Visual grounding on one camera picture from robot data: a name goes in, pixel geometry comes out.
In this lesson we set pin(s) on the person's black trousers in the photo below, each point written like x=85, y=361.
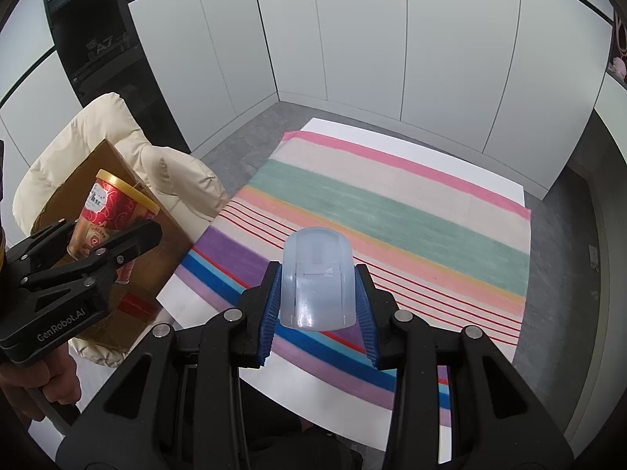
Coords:
x=303, y=440

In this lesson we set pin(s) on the wall outlet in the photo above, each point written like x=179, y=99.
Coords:
x=593, y=256

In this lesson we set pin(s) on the pink plush toy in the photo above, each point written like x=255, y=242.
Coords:
x=618, y=67

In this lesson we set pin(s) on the person's left hand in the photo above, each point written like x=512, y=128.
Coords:
x=61, y=377

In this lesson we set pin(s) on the striped blanket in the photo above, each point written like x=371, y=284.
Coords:
x=392, y=215

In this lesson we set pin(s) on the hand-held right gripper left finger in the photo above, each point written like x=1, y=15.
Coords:
x=267, y=318

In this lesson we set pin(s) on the red can with gold lid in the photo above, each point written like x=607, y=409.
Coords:
x=115, y=205

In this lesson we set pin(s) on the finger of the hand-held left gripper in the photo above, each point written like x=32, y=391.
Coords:
x=132, y=242
x=39, y=249

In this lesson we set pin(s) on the pink bag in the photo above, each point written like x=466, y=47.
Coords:
x=622, y=34

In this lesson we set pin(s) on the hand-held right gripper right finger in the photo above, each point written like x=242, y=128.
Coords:
x=367, y=318

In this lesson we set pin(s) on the cream puffer jacket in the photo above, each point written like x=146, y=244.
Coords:
x=98, y=122

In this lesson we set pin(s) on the light blue translucent case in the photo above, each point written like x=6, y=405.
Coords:
x=318, y=274

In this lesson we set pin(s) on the brown cardboard box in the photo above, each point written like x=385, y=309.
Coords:
x=161, y=254

